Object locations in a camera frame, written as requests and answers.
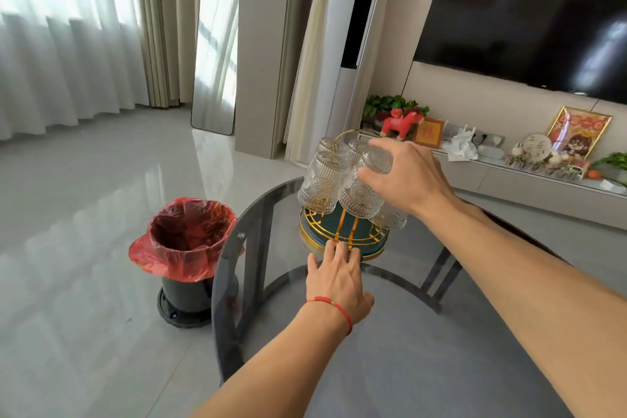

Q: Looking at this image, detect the person's left hand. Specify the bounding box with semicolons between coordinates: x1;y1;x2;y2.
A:
306;239;376;328

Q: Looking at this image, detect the person's right hand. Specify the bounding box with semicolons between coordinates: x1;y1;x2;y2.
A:
357;137;459;220

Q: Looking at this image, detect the ribbed clear glass cup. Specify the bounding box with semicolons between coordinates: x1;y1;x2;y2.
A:
369;202;409;231
297;152;351;216
347;138;374;165
338;147;395;219
318;137;350;157

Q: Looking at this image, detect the gold wire green cup rack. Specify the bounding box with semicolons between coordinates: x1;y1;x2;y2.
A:
298;129;394;263

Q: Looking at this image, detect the person's left forearm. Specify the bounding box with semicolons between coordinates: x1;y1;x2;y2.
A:
188;304;351;418

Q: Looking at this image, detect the person's right forearm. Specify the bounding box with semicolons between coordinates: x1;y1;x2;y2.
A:
420;196;627;418

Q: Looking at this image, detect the red plush horse toy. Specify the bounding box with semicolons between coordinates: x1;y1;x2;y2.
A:
380;108;425;140

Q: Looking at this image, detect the small gold framed picture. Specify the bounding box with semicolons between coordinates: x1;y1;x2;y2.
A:
412;117;446;148

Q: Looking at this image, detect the green leafy potted plant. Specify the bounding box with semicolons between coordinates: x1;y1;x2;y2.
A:
362;94;431;125

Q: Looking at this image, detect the crumpled white plastic bag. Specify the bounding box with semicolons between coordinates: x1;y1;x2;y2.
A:
446;130;480;162

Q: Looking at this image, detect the red plastic bin bag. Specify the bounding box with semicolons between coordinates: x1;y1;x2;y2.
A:
128;197;245;283

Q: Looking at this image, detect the cream fabric cover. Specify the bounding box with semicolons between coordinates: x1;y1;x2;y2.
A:
283;0;345;165

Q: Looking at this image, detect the black round trash bin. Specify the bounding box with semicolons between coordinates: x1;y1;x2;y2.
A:
157;275;241;329

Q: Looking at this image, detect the beige low television cabinet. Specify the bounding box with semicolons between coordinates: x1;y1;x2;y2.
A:
430;144;627;232

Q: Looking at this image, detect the round white decorated plate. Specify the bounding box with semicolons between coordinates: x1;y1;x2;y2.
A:
519;132;554;162

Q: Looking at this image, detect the white tower air conditioner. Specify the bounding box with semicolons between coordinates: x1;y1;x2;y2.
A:
325;0;403;140

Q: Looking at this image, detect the small flower figurine decoration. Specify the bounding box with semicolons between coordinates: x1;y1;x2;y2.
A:
506;142;589;182

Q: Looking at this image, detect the large gold framed picture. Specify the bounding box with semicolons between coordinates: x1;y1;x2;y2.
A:
546;105;613;160

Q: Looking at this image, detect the tall standing mirror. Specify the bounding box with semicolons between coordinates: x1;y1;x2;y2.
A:
190;0;242;136

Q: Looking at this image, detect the large black television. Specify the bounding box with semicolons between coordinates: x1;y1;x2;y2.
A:
413;0;627;106

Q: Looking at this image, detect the small green leafy plant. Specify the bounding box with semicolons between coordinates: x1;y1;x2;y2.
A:
592;152;627;186

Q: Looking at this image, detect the beige pleated curtain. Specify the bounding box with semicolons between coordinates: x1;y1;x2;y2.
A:
131;0;204;109

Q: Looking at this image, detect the sheer white curtain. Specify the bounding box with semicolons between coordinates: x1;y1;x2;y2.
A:
0;0;151;142

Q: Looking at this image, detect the red string bracelet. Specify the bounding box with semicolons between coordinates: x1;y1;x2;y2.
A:
306;296;354;336

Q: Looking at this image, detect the dark metal table frame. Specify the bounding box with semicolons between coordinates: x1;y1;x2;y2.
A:
212;197;466;384

